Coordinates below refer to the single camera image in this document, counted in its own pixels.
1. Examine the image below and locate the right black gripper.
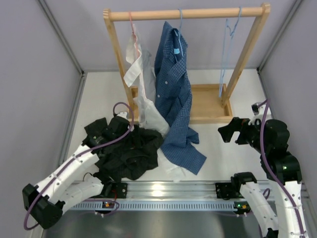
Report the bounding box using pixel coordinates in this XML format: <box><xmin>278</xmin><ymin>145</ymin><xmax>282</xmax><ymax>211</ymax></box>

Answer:
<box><xmin>217</xmin><ymin>117</ymin><xmax>269</xmax><ymax>154</ymax></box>

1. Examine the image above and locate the black striped shirt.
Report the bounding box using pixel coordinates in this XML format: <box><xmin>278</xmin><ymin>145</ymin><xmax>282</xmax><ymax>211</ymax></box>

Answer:
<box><xmin>82</xmin><ymin>118</ymin><xmax>163</xmax><ymax>182</ymax></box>

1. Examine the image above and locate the light blue hanger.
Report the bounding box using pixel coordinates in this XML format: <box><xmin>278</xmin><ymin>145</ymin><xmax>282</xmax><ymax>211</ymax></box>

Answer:
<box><xmin>218</xmin><ymin>7</ymin><xmax>242</xmax><ymax>98</ymax></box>

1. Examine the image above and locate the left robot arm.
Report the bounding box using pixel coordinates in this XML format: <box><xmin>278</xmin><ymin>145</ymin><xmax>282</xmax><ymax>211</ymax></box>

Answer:
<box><xmin>22</xmin><ymin>115</ymin><xmax>134</xmax><ymax>230</ymax></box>

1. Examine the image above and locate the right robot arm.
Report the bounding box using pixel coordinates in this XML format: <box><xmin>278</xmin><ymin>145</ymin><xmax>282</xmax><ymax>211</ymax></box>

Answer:
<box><xmin>218</xmin><ymin>117</ymin><xmax>309</xmax><ymax>238</ymax></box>

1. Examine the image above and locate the white shirt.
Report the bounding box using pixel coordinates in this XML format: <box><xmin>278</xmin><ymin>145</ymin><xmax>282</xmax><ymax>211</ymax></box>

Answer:
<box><xmin>123</xmin><ymin>24</ymin><xmax>187</xmax><ymax>183</ymax></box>

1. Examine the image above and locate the blue checked shirt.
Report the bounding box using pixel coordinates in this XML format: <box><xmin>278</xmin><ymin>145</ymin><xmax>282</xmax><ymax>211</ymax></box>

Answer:
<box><xmin>154</xmin><ymin>22</ymin><xmax>206</xmax><ymax>175</ymax></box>

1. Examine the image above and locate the blue hanger with shirt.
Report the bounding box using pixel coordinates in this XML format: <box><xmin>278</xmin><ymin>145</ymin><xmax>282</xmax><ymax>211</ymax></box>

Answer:
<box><xmin>174</xmin><ymin>8</ymin><xmax>184</xmax><ymax>57</ymax></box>

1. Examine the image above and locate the wooden clothes rack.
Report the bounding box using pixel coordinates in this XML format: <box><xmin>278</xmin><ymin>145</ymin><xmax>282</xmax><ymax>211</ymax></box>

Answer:
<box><xmin>103</xmin><ymin>3</ymin><xmax>271</xmax><ymax>124</ymax></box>

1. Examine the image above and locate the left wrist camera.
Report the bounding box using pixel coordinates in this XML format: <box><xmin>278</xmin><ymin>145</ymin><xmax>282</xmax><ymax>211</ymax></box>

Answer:
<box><xmin>114</xmin><ymin>111</ymin><xmax>129</xmax><ymax>120</ymax></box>

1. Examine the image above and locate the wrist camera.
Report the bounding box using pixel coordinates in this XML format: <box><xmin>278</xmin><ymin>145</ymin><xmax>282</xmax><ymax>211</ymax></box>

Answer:
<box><xmin>114</xmin><ymin>111</ymin><xmax>129</xmax><ymax>120</ymax></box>
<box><xmin>248</xmin><ymin>102</ymin><xmax>266</xmax><ymax>129</ymax></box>

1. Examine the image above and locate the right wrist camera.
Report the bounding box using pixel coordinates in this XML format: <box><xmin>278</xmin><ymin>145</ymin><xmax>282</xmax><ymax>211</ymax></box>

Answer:
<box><xmin>248</xmin><ymin>102</ymin><xmax>266</xmax><ymax>129</ymax></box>

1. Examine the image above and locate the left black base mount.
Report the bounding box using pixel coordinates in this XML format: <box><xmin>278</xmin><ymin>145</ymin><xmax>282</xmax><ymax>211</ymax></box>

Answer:
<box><xmin>105</xmin><ymin>182</ymin><xmax>128</xmax><ymax>199</ymax></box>

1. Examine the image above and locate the aluminium mounting rail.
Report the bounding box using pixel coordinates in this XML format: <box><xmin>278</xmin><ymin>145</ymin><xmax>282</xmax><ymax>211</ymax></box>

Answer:
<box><xmin>71</xmin><ymin>180</ymin><xmax>308</xmax><ymax>200</ymax></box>

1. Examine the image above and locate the slotted grey cable duct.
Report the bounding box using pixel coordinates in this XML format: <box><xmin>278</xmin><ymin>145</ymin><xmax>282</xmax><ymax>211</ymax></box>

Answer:
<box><xmin>71</xmin><ymin>201</ymin><xmax>249</xmax><ymax>212</ymax></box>

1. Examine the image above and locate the pink wire hanger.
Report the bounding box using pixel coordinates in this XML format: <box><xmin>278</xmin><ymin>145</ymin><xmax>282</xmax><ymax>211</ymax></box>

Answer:
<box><xmin>128</xmin><ymin>11</ymin><xmax>140</xmax><ymax>58</ymax></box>

